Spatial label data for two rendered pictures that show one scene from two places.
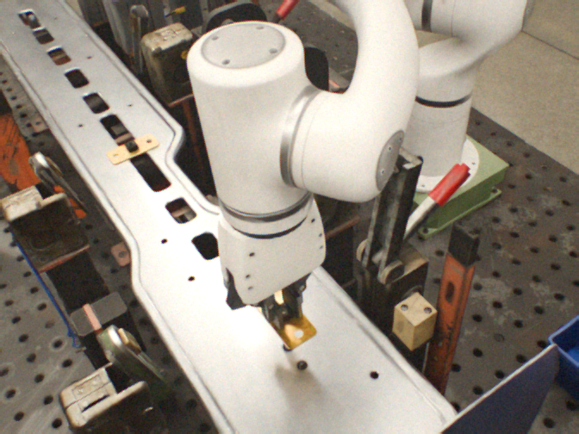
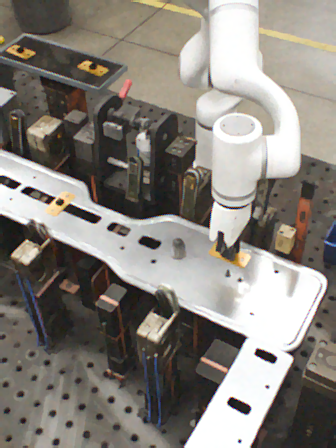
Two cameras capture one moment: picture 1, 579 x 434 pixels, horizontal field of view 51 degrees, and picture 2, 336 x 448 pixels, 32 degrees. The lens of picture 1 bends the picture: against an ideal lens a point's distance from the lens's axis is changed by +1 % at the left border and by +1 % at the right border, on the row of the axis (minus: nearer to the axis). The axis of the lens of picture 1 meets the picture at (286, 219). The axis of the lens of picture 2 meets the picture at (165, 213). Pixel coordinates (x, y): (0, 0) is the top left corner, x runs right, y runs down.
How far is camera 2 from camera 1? 0.71 m
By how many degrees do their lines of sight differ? 20
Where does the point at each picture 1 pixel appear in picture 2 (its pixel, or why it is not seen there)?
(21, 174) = not seen: outside the picture
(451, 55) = (224, 99)
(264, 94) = (256, 142)
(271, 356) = (223, 282)
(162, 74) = (48, 151)
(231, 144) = (240, 166)
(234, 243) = (228, 214)
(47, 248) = (41, 279)
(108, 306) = (114, 291)
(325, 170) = (282, 166)
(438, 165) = not seen: hidden behind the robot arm
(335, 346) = (250, 266)
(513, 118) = not seen: hidden behind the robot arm
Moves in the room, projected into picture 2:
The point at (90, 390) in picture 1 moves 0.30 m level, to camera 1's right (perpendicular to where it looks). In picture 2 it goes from (153, 324) to (275, 262)
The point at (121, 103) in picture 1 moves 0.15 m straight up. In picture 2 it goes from (27, 178) to (15, 132)
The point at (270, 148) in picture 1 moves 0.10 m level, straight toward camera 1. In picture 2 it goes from (257, 163) to (295, 197)
